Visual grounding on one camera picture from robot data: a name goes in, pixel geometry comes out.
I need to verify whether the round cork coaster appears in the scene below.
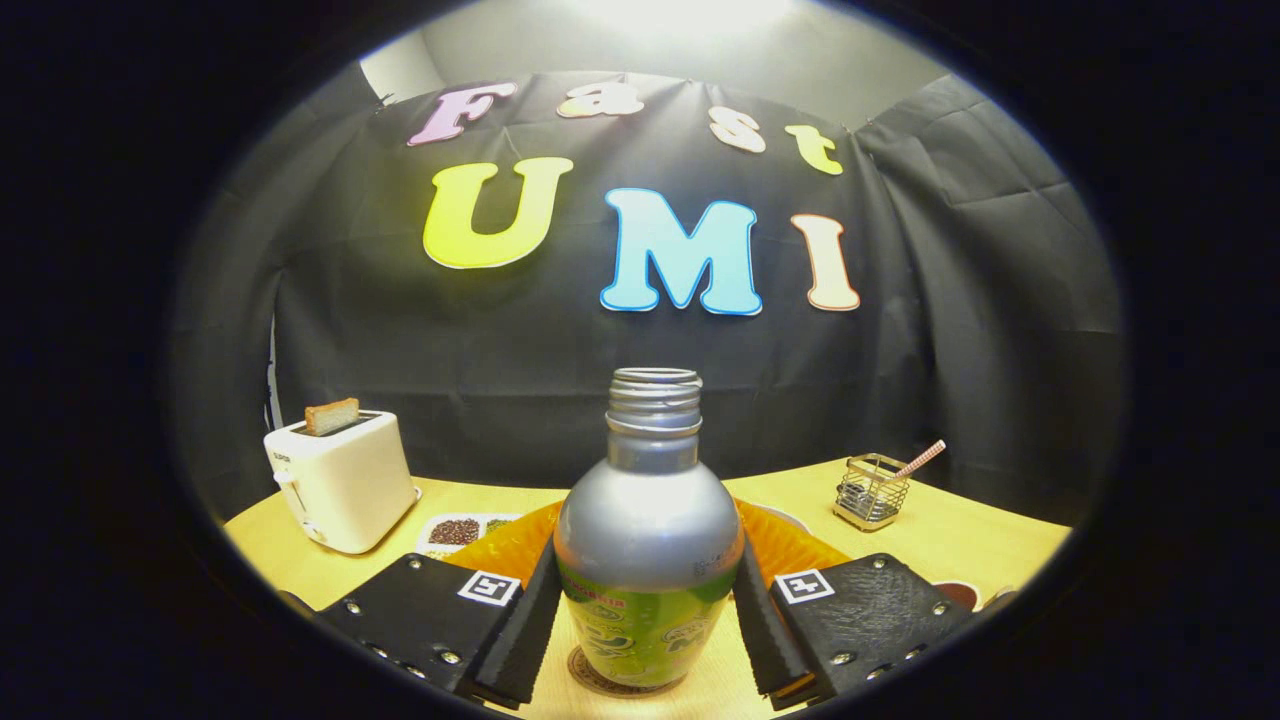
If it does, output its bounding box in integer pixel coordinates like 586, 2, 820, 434
566, 645, 701, 699

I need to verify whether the wooden table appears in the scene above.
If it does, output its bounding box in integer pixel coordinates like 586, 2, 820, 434
222, 457, 1073, 720

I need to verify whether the white cup wooden handle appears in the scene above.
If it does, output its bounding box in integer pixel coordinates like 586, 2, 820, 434
925, 578, 1016, 613

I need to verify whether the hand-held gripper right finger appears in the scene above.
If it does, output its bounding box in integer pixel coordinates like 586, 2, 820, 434
733, 498, 986, 711

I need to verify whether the pink striped straw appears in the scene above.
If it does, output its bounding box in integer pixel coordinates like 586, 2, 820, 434
893, 440, 947, 481

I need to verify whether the silver bottle green label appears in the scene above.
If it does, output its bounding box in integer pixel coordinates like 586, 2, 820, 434
553, 367, 746, 689

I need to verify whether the white toaster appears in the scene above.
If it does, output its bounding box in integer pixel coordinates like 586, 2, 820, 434
263, 409, 423, 556

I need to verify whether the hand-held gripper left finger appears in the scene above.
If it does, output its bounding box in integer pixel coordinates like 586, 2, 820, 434
318, 500, 566, 711

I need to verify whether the gold wire basket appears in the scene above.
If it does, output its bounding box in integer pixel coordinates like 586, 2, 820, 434
833, 453, 912, 533

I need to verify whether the toast slice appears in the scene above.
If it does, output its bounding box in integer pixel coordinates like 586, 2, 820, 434
304, 397, 361, 437

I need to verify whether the white divided dish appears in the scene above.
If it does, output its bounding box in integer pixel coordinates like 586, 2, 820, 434
415, 512, 526, 561

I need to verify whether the white oval plate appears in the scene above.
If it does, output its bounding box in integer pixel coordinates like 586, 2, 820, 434
755, 503, 813, 536

